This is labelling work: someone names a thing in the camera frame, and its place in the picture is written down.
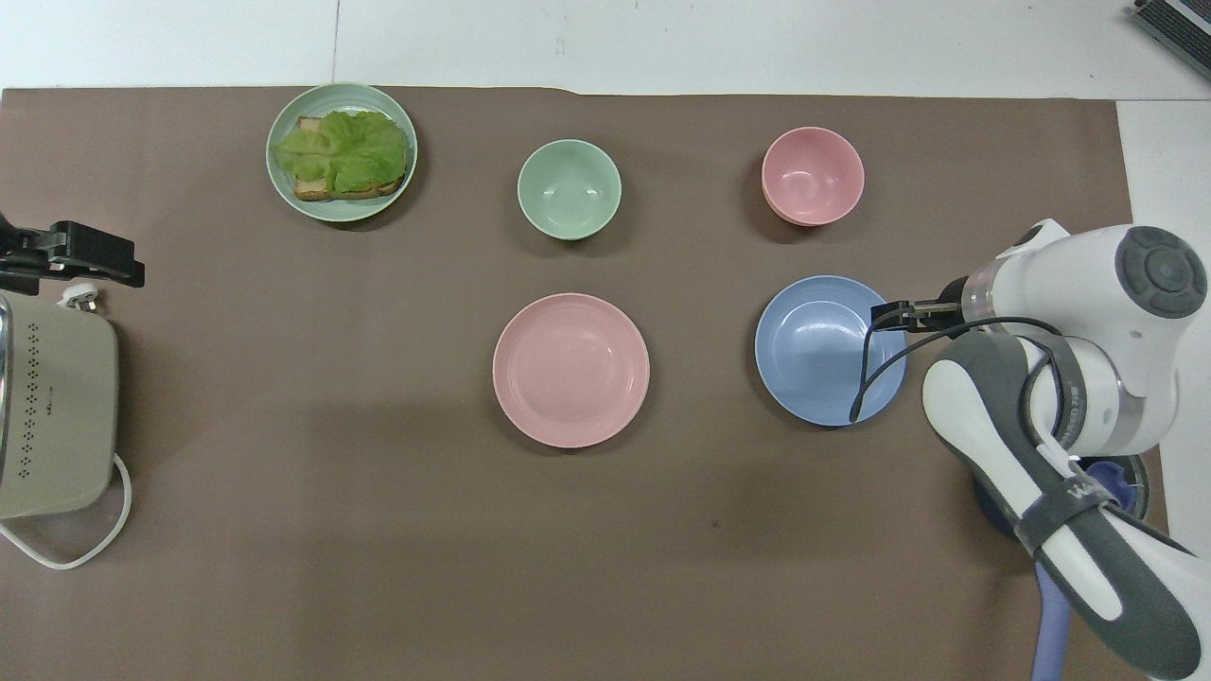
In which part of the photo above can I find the blue pan with handle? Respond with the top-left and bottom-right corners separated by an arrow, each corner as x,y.
973,454 -> 1152,681

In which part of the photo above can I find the black stand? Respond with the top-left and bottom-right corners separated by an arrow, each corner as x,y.
0,215 -> 147,296

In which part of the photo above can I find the black cable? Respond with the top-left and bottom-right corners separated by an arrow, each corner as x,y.
849,300 -> 1066,447

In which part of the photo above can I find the pink bowl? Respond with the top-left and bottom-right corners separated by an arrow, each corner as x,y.
761,126 -> 866,228

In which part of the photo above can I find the green plate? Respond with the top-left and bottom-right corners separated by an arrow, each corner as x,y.
265,82 -> 419,224

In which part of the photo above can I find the toast slice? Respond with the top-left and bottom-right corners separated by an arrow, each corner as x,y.
292,115 -> 409,202

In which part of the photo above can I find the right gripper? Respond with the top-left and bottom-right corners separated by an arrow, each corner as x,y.
904,276 -> 972,335

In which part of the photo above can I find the white power cable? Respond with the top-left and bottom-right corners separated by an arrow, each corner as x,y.
0,453 -> 134,571

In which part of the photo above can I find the blue plate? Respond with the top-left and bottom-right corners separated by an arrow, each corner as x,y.
754,274 -> 908,428

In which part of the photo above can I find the green bowl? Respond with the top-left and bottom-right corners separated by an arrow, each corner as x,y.
517,139 -> 623,241

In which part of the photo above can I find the green lettuce leaf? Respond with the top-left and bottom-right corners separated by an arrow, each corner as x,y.
272,110 -> 411,194

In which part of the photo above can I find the beige toaster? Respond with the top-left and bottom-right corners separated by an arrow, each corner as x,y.
0,282 -> 121,520

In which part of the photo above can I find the grey ribbed device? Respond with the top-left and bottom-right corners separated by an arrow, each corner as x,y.
1132,0 -> 1211,55

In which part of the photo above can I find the pink plate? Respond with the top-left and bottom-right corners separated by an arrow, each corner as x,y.
492,292 -> 652,449

